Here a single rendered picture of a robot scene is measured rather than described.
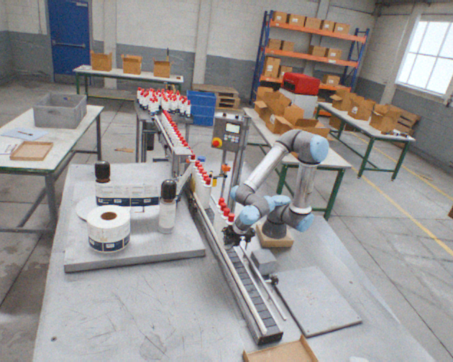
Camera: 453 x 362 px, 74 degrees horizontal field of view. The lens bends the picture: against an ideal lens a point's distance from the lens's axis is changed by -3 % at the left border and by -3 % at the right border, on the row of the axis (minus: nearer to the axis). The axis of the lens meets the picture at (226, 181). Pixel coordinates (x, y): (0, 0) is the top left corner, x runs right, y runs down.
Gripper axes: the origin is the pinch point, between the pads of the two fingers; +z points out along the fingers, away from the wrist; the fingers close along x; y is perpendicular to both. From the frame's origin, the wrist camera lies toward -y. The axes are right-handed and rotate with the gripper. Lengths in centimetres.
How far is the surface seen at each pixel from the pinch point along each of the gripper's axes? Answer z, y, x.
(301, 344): -19, -12, 53
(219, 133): -18, -2, -58
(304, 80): 213, -343, -415
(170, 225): 10.2, 27.4, -17.6
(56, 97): 134, 110, -241
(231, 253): 3.7, -0.8, 4.4
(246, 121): -30, -13, -57
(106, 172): 6, 58, -50
